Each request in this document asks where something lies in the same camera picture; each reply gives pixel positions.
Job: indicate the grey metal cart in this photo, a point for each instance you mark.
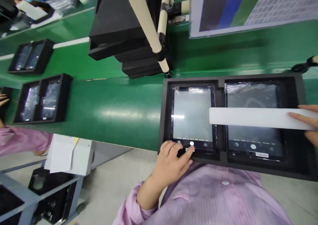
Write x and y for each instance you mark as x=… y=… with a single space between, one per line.
x=49 y=197

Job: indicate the person's right hand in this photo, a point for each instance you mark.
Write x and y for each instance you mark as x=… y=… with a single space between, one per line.
x=309 y=121

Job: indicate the laminated display board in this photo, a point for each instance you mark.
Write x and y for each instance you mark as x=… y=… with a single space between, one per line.
x=248 y=6

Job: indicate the stack of black foam trays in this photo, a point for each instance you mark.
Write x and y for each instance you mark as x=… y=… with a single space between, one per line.
x=116 y=18

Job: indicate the white foam strip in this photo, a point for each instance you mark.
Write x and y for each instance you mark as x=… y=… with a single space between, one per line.
x=248 y=118

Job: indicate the tablet with lit grey screen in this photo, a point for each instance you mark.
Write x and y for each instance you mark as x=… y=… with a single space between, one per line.
x=192 y=115

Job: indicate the person's body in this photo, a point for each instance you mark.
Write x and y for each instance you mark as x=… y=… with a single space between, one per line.
x=223 y=200

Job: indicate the stack of shiny packets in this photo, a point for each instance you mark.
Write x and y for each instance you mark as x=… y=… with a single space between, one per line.
x=65 y=1

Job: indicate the tablet with dark wrapped screen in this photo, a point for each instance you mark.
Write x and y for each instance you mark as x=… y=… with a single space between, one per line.
x=251 y=143

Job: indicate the black pipe joint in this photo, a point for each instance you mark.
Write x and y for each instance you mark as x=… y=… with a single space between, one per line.
x=304 y=65

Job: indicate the beige pipe frame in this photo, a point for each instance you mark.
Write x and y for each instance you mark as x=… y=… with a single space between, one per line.
x=146 y=23

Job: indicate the wrapped black tablet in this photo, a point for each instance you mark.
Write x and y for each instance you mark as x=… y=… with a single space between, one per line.
x=50 y=99
x=22 y=57
x=35 y=56
x=30 y=103

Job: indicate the black tray with white foam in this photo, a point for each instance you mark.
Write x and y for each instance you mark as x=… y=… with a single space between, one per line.
x=34 y=11

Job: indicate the person's left hand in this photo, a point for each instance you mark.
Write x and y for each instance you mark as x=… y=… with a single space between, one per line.
x=167 y=165

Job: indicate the large black foam tray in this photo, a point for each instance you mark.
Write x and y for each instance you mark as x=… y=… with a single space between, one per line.
x=221 y=163

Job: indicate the person's right fingers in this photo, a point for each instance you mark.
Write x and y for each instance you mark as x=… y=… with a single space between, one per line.
x=304 y=119

